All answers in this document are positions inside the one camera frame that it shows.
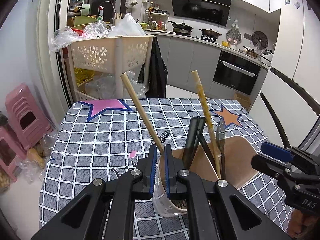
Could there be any black range hood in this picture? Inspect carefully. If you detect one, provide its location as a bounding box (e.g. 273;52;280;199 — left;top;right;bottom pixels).
171;0;232;26

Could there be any black hanging bag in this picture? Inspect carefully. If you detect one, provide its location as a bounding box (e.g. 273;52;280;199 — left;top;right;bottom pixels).
145;37;168;98

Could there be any black wok on stove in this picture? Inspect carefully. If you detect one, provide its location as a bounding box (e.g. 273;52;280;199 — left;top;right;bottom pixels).
168;20;193;36

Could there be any grey whisk spoon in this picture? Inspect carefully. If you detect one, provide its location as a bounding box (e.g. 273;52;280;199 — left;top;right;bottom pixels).
188;116;206;150
197;129;216;171

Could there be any cardboard box on floor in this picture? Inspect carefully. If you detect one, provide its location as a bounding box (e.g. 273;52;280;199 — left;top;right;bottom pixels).
233;92;251;110

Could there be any grey slotted spoon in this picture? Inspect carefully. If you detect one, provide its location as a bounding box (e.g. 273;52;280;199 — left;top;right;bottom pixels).
182;117;199;170

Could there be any beige utensil holder caddy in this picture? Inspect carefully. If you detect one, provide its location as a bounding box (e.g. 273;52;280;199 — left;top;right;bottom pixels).
152;135;258;217

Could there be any person right hand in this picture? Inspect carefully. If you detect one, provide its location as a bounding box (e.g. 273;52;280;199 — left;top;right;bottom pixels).
287;209;320;239

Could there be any blue checkered star tablecloth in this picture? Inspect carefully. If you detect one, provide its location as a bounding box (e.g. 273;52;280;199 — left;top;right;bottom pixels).
39;98;292;239

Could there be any white plastic bag on cart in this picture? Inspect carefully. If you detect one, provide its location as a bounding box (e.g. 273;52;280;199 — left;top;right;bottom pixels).
107;12;145;37

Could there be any green basket on counter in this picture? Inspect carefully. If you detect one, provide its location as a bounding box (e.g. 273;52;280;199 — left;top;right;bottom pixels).
140;23;150;31

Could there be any brown pot on stove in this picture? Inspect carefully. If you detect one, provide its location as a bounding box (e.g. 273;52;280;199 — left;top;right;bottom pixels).
200;28;222;40

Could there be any plain bamboo chopstick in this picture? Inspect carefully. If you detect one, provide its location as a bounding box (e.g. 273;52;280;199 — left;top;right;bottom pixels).
120;73;164;154

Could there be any tall pink stool stack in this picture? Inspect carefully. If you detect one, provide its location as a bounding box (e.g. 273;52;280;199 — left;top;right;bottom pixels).
5;83;53;151

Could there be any grey spoon long handle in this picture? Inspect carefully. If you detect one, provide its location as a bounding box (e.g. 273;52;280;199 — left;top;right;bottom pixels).
215;118;226;179

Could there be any black built-in oven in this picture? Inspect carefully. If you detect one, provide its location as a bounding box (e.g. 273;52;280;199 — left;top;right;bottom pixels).
213;50;260;95

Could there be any beige plastic basket cart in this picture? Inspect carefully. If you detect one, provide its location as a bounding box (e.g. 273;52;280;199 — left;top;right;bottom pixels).
67;35;154;99

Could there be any small pink plastic stool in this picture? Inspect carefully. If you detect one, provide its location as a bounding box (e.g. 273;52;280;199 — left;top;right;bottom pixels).
1;124;27;182

